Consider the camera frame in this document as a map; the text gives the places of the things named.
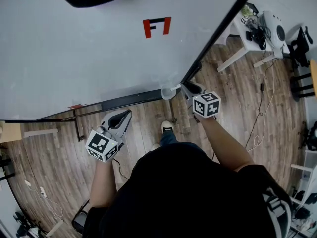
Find light wooden table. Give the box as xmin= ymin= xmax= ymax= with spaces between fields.
xmin=0 ymin=120 xmax=59 ymax=144

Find round wooden stool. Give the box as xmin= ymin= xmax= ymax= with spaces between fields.
xmin=290 ymin=58 xmax=317 ymax=102

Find person's left forearm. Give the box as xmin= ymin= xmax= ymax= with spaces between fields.
xmin=88 ymin=159 xmax=118 ymax=209

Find black wheeled base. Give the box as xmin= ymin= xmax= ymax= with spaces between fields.
xmin=13 ymin=211 xmax=42 ymax=238

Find white floor cable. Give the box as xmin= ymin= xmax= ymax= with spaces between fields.
xmin=246 ymin=63 xmax=276 ymax=154

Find red and black tape mark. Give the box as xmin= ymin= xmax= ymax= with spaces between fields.
xmin=142 ymin=16 xmax=172 ymax=39

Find black office chair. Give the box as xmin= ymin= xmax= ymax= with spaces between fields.
xmin=288 ymin=26 xmax=314 ymax=69

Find white table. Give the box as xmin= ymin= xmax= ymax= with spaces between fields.
xmin=217 ymin=2 xmax=291 ymax=73

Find white shelf unit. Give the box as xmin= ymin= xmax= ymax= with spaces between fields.
xmin=289 ymin=149 xmax=317 ymax=238

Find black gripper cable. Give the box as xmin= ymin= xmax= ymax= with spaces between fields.
xmin=112 ymin=157 xmax=130 ymax=181

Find thin white cable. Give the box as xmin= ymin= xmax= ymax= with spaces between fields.
xmin=29 ymin=186 xmax=64 ymax=218

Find large whiteboard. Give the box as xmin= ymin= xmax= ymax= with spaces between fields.
xmin=0 ymin=0 xmax=262 ymax=122

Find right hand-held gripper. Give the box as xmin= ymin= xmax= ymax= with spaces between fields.
xmin=180 ymin=81 xmax=221 ymax=119

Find black tripod device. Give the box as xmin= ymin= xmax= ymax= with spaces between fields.
xmin=301 ymin=120 xmax=317 ymax=151

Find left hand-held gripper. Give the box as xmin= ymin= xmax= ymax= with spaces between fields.
xmin=85 ymin=109 xmax=133 ymax=163

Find black cabled device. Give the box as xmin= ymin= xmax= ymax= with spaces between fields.
xmin=245 ymin=26 xmax=267 ymax=51

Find person's right forearm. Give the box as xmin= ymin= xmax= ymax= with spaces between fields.
xmin=195 ymin=115 xmax=256 ymax=172

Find person's blue jeans leg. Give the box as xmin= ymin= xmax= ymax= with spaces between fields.
xmin=159 ymin=130 xmax=178 ymax=146

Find black floor cable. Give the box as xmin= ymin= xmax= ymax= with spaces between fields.
xmin=245 ymin=58 xmax=278 ymax=149

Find black tray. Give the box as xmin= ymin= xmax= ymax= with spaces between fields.
xmin=247 ymin=2 xmax=259 ymax=16

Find black metal frame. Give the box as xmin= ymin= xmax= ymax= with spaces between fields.
xmin=0 ymin=157 xmax=16 ymax=182

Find white dome-shaped device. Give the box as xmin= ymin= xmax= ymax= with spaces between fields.
xmin=259 ymin=10 xmax=287 ymax=48

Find person's black shirt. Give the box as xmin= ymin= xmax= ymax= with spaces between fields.
xmin=83 ymin=142 xmax=293 ymax=238

